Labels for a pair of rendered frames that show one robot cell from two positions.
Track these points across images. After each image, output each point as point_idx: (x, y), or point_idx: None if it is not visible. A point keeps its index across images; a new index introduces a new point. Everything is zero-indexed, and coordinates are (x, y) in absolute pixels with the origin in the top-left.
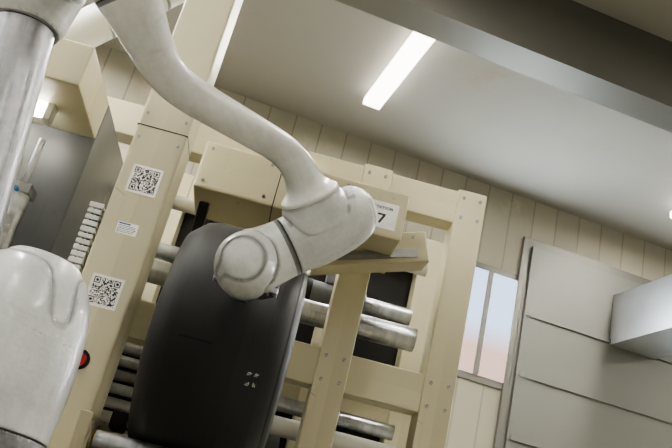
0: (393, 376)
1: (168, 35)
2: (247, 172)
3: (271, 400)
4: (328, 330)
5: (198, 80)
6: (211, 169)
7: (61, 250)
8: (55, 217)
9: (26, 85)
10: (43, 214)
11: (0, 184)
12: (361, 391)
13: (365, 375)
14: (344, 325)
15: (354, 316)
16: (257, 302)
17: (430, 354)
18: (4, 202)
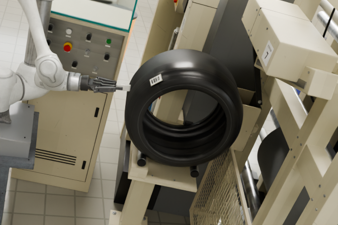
0: (312, 169)
1: (23, 4)
2: (251, 14)
3: (132, 134)
4: (304, 122)
5: (28, 17)
6: (246, 10)
7: (228, 45)
8: (216, 31)
9: None
10: (215, 29)
11: (29, 46)
12: (300, 169)
13: (305, 160)
14: (310, 122)
15: (315, 119)
16: (130, 92)
17: (329, 166)
18: (31, 50)
